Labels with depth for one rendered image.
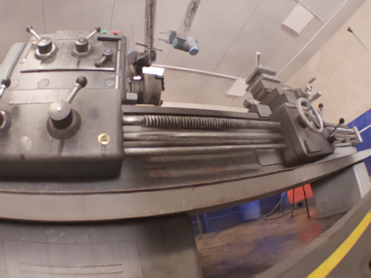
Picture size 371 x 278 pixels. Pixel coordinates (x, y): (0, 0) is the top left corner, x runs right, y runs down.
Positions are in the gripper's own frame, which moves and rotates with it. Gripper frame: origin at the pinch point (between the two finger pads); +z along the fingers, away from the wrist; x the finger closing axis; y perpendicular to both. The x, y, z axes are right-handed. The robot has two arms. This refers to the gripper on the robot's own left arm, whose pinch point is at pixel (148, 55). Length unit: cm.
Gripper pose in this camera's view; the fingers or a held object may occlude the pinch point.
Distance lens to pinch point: 126.6
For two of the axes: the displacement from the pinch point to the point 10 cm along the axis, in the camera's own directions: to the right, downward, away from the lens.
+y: -0.3, -10.0, 0.8
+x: 8.1, 0.2, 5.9
